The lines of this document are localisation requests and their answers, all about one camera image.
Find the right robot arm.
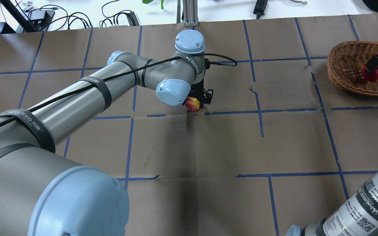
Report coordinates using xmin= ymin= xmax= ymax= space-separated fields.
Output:
xmin=286 ymin=41 xmax=378 ymax=236

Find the black power adapter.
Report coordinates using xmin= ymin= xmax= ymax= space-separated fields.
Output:
xmin=253 ymin=0 xmax=268 ymax=19

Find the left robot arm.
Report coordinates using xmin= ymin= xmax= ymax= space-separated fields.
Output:
xmin=0 ymin=29 xmax=237 ymax=236

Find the aluminium frame post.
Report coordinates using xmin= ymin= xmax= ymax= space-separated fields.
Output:
xmin=177 ymin=0 xmax=199 ymax=27

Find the wicker basket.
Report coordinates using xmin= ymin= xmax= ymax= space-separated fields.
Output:
xmin=327 ymin=41 xmax=378 ymax=97

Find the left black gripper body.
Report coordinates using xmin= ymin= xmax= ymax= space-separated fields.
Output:
xmin=189 ymin=70 xmax=214 ymax=108

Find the red yellow apple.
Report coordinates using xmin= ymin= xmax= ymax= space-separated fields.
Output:
xmin=184 ymin=97 xmax=201 ymax=112

